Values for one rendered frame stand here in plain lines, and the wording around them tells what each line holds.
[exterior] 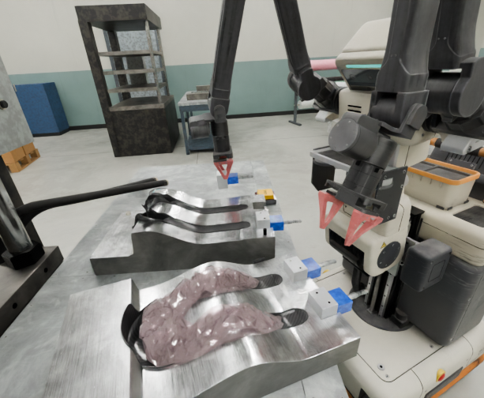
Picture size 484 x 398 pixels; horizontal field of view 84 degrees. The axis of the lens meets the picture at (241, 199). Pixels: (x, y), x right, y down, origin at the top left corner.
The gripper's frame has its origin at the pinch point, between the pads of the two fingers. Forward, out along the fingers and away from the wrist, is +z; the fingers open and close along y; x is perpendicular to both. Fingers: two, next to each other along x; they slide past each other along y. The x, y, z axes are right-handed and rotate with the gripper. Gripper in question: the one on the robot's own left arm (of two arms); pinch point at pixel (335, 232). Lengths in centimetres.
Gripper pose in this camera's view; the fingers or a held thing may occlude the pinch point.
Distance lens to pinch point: 57.5
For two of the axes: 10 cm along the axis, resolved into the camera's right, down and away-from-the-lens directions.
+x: 8.2, 1.8, 5.4
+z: -3.5, 9.1, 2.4
